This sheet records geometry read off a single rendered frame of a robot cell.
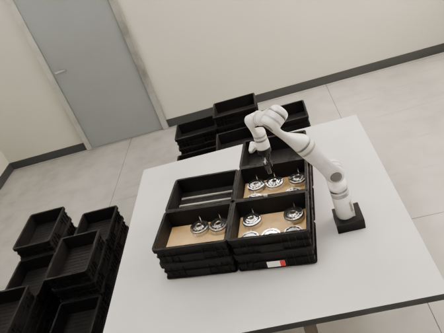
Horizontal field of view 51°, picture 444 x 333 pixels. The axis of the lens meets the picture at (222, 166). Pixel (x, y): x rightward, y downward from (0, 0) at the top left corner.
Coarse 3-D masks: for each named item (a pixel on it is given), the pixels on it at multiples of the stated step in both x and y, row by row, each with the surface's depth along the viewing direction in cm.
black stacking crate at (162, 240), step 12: (168, 216) 256; (180, 216) 255; (192, 216) 254; (204, 216) 253; (216, 216) 252; (168, 228) 256; (168, 252) 233; (180, 252) 232; (192, 252) 231; (204, 252) 229; (216, 252) 228; (228, 252) 228
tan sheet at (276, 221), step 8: (264, 216) 244; (272, 216) 242; (280, 216) 240; (240, 224) 245; (264, 224) 239; (272, 224) 237; (280, 224) 235; (288, 224) 234; (296, 224) 232; (304, 224) 230; (240, 232) 240; (256, 232) 236
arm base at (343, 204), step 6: (348, 192) 228; (336, 198) 228; (342, 198) 227; (348, 198) 229; (336, 204) 231; (342, 204) 229; (348, 204) 230; (336, 210) 234; (342, 210) 231; (348, 210) 232; (342, 216) 234; (348, 216) 233
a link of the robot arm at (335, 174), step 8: (312, 144) 211; (304, 152) 211; (312, 152) 211; (320, 152) 213; (312, 160) 214; (320, 160) 214; (328, 160) 215; (320, 168) 216; (328, 168) 216; (336, 168) 217; (328, 176) 219; (336, 176) 218
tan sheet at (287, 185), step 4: (264, 180) 270; (284, 180) 264; (288, 180) 263; (284, 184) 261; (288, 184) 260; (244, 188) 270; (284, 188) 258; (288, 188) 257; (300, 188) 254; (304, 188) 253; (244, 192) 266; (248, 192) 265; (260, 192) 262; (264, 192) 261; (268, 192) 260; (272, 192) 259; (276, 192) 258; (244, 196) 263
